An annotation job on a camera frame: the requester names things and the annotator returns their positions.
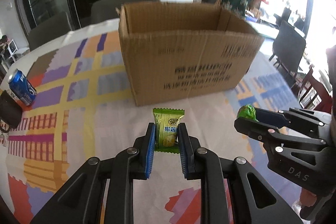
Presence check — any green lollipop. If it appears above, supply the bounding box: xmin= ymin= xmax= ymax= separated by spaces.
xmin=236 ymin=105 xmax=258 ymax=122

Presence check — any light green small snack packet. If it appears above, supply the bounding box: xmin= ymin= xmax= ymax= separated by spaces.
xmin=153 ymin=108 xmax=185 ymax=154

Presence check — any red wooden chair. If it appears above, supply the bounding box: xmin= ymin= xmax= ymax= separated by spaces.
xmin=298 ymin=65 xmax=333 ymax=113

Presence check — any dark grey dining chair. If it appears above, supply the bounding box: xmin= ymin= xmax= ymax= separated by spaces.
xmin=269 ymin=20 xmax=306 ymax=79

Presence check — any colourful patterned tablecloth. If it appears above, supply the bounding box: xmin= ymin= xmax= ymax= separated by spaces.
xmin=1 ymin=32 xmax=300 ymax=223

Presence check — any brown cardboard box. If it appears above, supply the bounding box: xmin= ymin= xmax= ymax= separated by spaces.
xmin=118 ymin=2 xmax=264 ymax=106

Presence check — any black mug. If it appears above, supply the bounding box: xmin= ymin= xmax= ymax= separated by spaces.
xmin=0 ymin=90 xmax=23 ymax=133

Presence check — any blue Pepsi can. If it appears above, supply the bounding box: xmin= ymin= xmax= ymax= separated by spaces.
xmin=8 ymin=69 xmax=37 ymax=106

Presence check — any grey chair behind table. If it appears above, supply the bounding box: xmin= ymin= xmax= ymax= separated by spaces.
xmin=27 ymin=11 xmax=72 ymax=51
xmin=90 ymin=0 xmax=161 ymax=25

